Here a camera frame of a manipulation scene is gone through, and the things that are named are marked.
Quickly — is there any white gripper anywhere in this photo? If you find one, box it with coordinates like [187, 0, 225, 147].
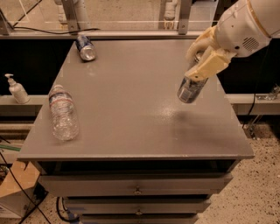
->
[185, 0, 271, 81]

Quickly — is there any silver redbull can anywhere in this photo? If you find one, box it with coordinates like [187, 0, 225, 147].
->
[178, 51, 207, 103]

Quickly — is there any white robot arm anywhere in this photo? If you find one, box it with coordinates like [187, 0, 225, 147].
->
[185, 0, 280, 81]

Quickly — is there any blue pepsi can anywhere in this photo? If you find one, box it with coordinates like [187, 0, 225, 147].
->
[75, 35, 96, 61]

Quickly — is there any grey drawer cabinet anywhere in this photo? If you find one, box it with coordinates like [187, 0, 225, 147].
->
[19, 40, 253, 224]

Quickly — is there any clear plastic water bottle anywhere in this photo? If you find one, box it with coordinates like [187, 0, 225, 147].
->
[49, 85, 79, 141]

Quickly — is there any white pump soap bottle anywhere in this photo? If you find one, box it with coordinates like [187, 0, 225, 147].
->
[5, 73, 30, 104]

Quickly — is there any cardboard box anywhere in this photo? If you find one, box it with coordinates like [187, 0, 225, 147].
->
[0, 161, 39, 219]

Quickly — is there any grey metal bracket right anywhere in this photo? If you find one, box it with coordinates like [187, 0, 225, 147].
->
[178, 0, 193, 35]

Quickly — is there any grey metal bracket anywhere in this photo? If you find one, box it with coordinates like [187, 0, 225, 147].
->
[61, 0, 79, 32]
[178, 0, 193, 35]

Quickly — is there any grey metal bracket left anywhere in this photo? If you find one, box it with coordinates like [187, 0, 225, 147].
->
[61, 0, 79, 32]

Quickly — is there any black cable on shelf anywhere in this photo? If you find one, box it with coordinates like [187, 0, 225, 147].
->
[11, 25, 102, 35]

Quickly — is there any black floor cable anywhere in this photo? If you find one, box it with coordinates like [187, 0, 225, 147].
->
[0, 151, 53, 224]

